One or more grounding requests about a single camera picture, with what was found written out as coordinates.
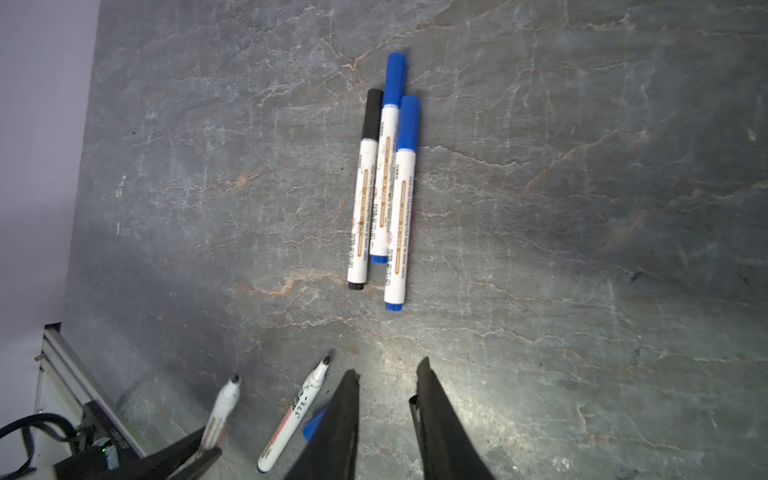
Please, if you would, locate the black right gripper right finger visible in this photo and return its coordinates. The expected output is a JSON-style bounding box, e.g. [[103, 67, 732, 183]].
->
[[409, 357, 494, 479]]

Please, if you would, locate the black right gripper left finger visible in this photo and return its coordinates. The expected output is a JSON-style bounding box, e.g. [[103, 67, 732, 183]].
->
[[285, 369, 360, 480]]

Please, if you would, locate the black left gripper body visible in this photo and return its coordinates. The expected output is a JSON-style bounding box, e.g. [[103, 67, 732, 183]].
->
[[53, 440, 140, 479]]

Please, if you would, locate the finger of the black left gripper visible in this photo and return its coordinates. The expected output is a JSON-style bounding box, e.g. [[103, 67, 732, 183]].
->
[[116, 428, 204, 479], [171, 447, 222, 480]]

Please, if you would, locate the small blue pen cap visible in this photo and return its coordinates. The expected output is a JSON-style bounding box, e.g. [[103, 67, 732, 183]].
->
[[302, 408, 326, 442]]

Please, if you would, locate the white marker blue end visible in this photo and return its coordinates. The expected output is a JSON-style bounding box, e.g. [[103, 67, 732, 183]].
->
[[197, 373, 242, 455]]

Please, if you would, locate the white marker blue tip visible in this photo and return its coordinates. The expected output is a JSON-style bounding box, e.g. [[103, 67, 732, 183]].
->
[[384, 95, 421, 312]]

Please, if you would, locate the white marker black tip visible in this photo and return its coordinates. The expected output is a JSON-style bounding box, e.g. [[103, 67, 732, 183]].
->
[[347, 88, 383, 290]]

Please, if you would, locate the blue capped white marker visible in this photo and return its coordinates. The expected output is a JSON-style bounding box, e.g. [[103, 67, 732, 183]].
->
[[369, 52, 406, 264]]

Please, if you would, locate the white marker black end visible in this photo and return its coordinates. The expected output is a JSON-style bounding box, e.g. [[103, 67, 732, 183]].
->
[[257, 355, 331, 473]]

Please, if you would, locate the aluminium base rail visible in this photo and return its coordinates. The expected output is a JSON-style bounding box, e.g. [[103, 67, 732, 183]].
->
[[34, 324, 146, 458]]

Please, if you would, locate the black corrugated cable conduit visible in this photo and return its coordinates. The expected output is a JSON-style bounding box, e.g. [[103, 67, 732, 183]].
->
[[0, 412, 82, 480]]

